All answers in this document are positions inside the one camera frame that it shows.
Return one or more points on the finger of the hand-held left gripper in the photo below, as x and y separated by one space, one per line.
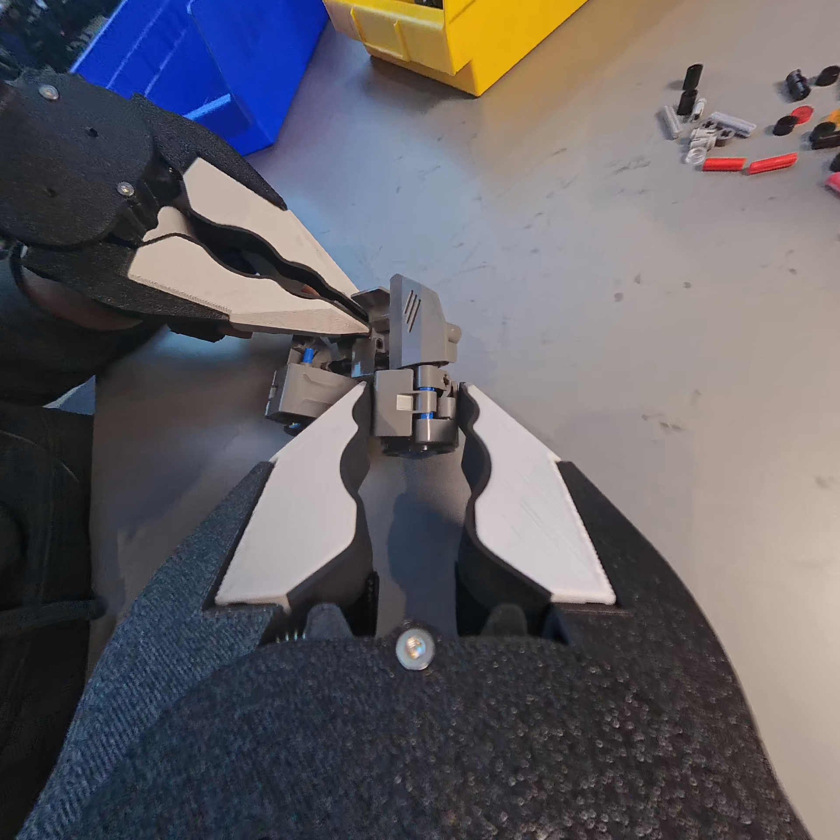
197 275
262 210

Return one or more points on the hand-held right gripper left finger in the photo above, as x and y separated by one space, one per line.
295 525

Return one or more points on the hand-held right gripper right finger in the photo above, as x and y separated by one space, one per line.
538 525

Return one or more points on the grey brick wheel assembly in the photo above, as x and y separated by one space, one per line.
400 407

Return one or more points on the grey desk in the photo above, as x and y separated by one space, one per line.
590 295

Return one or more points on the person's left hand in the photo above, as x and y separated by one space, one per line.
79 313

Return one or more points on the blue plastic bin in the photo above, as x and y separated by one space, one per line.
216 65

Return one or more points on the person's black hoodie torso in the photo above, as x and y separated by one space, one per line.
39 525

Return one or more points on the yellow plastic bin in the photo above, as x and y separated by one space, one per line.
472 39

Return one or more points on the pile of small brick parts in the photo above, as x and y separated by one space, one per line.
722 124

